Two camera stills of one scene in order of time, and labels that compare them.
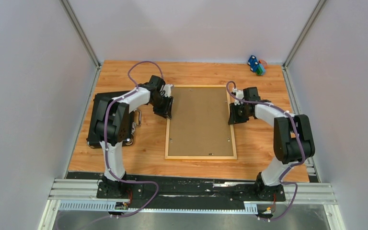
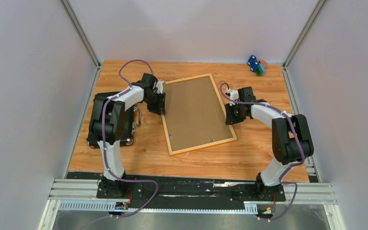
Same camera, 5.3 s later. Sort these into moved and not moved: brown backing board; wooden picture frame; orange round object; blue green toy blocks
Moved: wooden picture frame; brown backing board
Not moved: blue green toy blocks; orange round object
